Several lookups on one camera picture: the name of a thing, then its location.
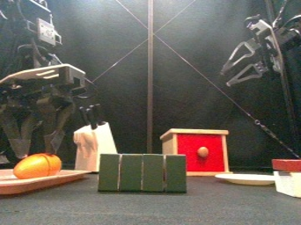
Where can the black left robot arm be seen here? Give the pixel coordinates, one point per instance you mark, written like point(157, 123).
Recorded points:
point(23, 35)

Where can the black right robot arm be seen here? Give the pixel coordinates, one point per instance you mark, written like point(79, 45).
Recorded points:
point(289, 32)

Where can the orange toy carrot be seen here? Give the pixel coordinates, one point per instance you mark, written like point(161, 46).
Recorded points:
point(36, 166)

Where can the white knife block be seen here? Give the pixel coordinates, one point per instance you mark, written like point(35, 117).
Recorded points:
point(94, 148)

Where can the pink tray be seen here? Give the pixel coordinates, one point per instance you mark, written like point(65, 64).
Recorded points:
point(35, 181)

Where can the wooden box with red drawer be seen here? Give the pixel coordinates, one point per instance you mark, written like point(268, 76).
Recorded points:
point(200, 152)

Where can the white plate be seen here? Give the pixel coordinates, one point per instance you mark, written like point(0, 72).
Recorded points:
point(245, 178)

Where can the red and white block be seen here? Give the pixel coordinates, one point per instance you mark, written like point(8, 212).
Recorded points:
point(289, 178)

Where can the vertical metal frame pole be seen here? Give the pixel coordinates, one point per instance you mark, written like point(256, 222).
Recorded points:
point(150, 76)

